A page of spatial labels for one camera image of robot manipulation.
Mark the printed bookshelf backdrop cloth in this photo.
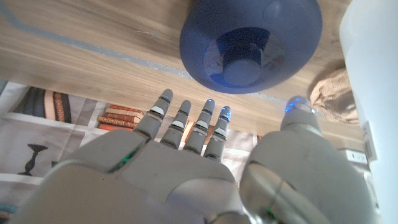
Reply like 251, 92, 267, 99
0, 80, 259, 218

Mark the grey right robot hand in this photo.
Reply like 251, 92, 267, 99
12, 88, 379, 224

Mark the white power outlet strip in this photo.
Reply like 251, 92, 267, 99
338, 148, 370, 166

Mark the translucent plastic pitcher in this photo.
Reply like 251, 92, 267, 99
338, 0, 398, 224

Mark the crumpled brown rag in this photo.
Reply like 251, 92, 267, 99
307, 68, 361, 125

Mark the dark blue pitcher lid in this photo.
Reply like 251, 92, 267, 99
179, 0, 323, 95

